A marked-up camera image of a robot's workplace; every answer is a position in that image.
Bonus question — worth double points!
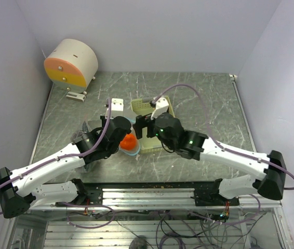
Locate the yellow-green perforated plastic basket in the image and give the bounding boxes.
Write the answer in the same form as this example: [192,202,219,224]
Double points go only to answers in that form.
[131,96,175,154]

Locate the orange fruit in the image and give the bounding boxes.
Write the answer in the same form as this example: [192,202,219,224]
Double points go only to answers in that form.
[119,133,137,150]

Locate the blue-zipper clear bag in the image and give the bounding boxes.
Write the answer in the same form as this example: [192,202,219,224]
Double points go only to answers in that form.
[119,114,141,156]

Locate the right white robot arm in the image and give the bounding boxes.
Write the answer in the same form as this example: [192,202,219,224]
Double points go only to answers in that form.
[133,113,286,205]

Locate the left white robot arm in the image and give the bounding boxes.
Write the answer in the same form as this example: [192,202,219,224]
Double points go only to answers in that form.
[0,116,131,218]

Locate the cylindrical drawer box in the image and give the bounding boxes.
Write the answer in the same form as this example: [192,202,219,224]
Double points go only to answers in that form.
[44,38,99,94]

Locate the white corner clip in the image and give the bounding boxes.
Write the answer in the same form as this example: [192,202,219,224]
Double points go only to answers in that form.
[229,74,237,80]

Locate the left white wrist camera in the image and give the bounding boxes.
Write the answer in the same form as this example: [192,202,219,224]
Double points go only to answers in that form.
[105,98,124,119]

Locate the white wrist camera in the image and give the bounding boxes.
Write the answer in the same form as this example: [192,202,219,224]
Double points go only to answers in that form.
[151,97,169,120]
[105,98,124,119]

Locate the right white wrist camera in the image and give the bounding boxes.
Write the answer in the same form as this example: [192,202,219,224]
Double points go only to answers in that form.
[151,97,169,120]

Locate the small silver metal bracket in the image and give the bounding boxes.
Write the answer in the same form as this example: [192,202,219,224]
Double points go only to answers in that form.
[66,91,86,102]

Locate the aluminium rail frame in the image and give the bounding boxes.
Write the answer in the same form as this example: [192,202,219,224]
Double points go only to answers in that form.
[0,182,294,248]

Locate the loose wires under table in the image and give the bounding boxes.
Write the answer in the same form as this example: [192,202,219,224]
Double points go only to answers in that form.
[66,202,267,249]

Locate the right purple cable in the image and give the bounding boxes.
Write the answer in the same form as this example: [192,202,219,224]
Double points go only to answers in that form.
[151,84,294,190]

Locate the purple cable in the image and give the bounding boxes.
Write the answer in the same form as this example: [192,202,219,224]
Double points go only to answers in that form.
[151,84,294,190]
[0,97,111,216]

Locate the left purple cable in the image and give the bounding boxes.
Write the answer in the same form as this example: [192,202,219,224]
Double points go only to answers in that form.
[0,97,111,216]

